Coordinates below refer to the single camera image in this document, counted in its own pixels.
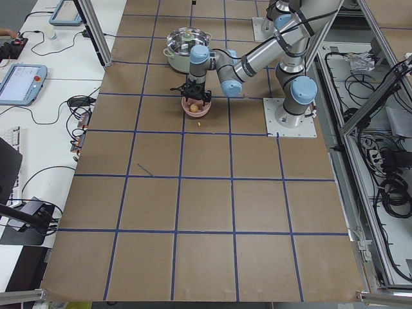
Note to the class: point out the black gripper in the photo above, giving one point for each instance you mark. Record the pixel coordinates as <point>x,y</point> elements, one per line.
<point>195,91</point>

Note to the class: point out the brown egg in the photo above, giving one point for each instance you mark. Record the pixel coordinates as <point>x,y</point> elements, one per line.
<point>193,108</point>

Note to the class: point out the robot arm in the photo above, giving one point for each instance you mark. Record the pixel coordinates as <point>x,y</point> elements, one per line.
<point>290,41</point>

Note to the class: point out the pale green steel pot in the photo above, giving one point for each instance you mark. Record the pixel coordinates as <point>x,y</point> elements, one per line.
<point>179,44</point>

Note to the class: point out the pink bowl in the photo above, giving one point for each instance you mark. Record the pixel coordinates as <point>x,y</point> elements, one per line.
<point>203,107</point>

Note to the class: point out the blue teach pendant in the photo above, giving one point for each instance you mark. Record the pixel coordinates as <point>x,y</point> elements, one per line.
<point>65,14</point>
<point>22,84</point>

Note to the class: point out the white cup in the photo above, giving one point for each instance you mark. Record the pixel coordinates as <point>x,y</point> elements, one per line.
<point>50,32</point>

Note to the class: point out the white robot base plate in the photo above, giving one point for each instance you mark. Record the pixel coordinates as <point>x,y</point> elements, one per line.
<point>280,124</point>

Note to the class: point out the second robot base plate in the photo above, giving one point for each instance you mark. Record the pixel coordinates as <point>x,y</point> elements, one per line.
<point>263,28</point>

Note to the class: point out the aluminium frame post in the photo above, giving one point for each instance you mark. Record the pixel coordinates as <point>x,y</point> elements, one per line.
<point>92,25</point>

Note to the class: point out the black camera on stand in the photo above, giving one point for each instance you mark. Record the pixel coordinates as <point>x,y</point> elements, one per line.
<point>28,224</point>

